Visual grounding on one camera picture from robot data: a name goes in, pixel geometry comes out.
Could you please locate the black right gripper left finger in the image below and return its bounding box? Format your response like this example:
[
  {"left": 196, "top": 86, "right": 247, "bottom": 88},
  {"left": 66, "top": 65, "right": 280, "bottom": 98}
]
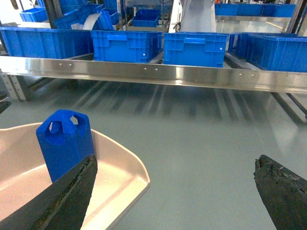
[{"left": 0, "top": 155, "right": 98, "bottom": 230}]

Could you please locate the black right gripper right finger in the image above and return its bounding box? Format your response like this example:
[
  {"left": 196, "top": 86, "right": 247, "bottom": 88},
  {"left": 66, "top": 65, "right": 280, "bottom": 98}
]
[{"left": 254, "top": 155, "right": 307, "bottom": 230}]

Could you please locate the beige plastic dustpan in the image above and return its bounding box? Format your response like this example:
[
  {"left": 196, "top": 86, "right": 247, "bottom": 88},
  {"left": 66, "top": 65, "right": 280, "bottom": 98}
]
[{"left": 0, "top": 123, "right": 150, "bottom": 230}]

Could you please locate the blue plastic jug part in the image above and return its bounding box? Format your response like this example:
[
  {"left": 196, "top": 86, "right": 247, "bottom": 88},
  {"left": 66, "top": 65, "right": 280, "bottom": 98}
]
[{"left": 36, "top": 110, "right": 94, "bottom": 182}]

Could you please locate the blue crate far right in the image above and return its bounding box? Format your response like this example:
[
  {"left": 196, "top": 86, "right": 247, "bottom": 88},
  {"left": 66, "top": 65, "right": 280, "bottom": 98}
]
[{"left": 228, "top": 32, "right": 307, "bottom": 73}]

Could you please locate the blue crate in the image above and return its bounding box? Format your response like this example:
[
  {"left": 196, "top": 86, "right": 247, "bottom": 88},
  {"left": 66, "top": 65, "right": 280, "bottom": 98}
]
[
  {"left": 91, "top": 30, "right": 162, "bottom": 63},
  {"left": 163, "top": 32, "right": 229, "bottom": 68},
  {"left": 0, "top": 27, "right": 94, "bottom": 59},
  {"left": 228, "top": 32, "right": 307, "bottom": 73}
]

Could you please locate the blue crate centre right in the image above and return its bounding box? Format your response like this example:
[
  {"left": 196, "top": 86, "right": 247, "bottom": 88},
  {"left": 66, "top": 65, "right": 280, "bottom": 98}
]
[{"left": 163, "top": 32, "right": 229, "bottom": 68}]

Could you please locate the blue crate far left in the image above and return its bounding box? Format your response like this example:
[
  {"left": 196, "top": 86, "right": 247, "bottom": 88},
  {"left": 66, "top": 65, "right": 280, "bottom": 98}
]
[{"left": 0, "top": 27, "right": 94, "bottom": 59}]

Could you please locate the blue crate centre left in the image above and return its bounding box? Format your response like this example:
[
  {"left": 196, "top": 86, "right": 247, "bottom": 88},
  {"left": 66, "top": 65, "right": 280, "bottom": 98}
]
[{"left": 91, "top": 30, "right": 162, "bottom": 63}]

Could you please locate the stainless steel shelf rail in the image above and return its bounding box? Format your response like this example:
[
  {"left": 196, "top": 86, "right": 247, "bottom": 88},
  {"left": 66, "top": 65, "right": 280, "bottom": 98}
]
[{"left": 0, "top": 57, "right": 307, "bottom": 93}]

